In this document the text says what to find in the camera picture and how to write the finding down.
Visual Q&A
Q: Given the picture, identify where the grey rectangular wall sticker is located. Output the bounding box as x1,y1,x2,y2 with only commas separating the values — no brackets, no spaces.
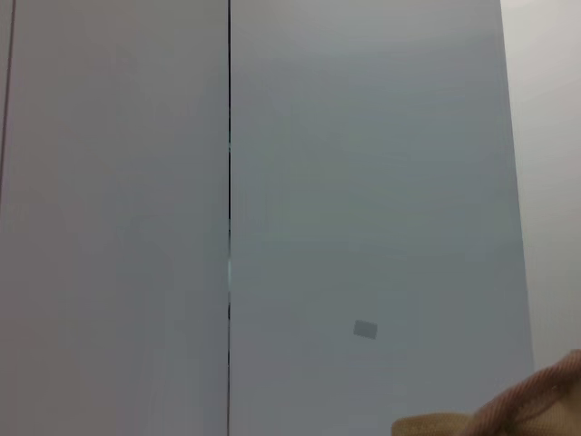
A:
352,318,379,342

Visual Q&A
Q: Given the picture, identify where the khaki canvas food bag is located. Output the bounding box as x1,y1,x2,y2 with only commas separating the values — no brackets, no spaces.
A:
390,349,581,436

